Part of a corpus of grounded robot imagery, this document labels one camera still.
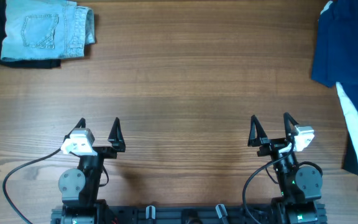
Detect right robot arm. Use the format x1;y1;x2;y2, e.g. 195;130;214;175
242;112;323;223

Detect right black cable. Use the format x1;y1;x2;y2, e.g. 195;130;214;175
242;142;295;224

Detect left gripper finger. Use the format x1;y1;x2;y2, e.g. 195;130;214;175
108;117;126;152
64;118;86;140

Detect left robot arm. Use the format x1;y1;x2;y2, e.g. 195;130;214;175
50;118;126;224

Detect light blue denim shorts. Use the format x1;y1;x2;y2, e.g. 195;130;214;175
1;0;96;62

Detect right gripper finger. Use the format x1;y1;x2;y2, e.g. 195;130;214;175
247;115;268;147
283;112;298;140

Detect black cable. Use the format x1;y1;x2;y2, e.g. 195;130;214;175
2;147;62;224
242;142;295;224

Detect left black cable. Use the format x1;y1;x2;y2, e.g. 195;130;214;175
2;147;62;224

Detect dark blue polo shirt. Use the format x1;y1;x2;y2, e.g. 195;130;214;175
311;0;358;112

